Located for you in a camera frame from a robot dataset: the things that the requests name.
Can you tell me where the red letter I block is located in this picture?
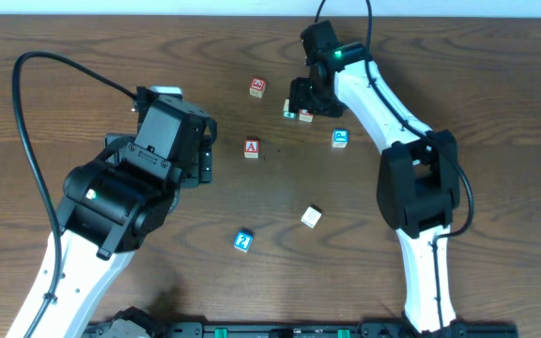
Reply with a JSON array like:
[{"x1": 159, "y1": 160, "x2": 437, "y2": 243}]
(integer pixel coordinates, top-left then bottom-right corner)
[{"x1": 298, "y1": 109, "x2": 314, "y2": 123}]

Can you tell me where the red letter A block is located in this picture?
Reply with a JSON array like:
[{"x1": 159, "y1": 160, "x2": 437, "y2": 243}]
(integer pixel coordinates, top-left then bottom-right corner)
[{"x1": 244, "y1": 139, "x2": 260, "y2": 159}]

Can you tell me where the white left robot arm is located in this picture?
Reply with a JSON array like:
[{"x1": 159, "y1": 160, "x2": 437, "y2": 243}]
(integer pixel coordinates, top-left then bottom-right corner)
[{"x1": 8, "y1": 86, "x2": 217, "y2": 337}]

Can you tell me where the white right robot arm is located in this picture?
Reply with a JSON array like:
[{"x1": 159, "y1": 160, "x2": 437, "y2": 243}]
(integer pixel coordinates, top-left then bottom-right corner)
[{"x1": 289, "y1": 21, "x2": 460, "y2": 335}]

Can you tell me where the green number 4 block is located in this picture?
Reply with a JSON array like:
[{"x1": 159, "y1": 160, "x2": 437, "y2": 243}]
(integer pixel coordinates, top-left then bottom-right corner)
[{"x1": 283, "y1": 99, "x2": 297, "y2": 119}]

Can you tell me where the blue letter P block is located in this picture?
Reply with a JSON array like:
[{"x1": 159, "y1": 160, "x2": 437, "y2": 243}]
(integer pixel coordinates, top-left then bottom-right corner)
[{"x1": 332, "y1": 130, "x2": 349, "y2": 148}]

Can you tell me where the red number 3 block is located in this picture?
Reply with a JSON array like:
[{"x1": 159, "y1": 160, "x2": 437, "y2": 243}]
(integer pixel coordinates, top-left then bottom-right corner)
[{"x1": 249, "y1": 77, "x2": 267, "y2": 98}]

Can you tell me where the plain wooden ball block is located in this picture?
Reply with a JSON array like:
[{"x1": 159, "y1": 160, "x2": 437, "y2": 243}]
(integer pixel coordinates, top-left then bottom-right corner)
[{"x1": 301, "y1": 206, "x2": 322, "y2": 228}]

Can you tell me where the blue number 2 block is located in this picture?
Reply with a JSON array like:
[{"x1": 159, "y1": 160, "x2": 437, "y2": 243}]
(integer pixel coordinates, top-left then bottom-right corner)
[{"x1": 233, "y1": 229, "x2": 254, "y2": 253}]

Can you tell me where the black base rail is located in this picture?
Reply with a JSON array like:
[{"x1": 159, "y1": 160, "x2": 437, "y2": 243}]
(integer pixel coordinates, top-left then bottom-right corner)
[{"x1": 81, "y1": 307, "x2": 518, "y2": 338}]

